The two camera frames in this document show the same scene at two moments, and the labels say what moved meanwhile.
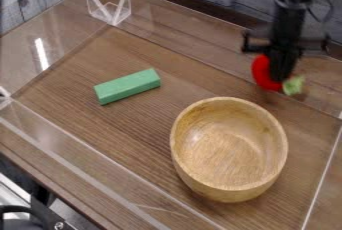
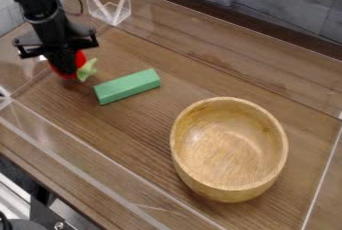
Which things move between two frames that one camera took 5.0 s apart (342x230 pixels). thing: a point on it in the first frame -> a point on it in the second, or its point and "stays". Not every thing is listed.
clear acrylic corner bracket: x=111 y=13 stays
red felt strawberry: x=261 y=70 -> x=85 y=68
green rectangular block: x=127 y=86 stays
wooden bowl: x=229 y=145 stays
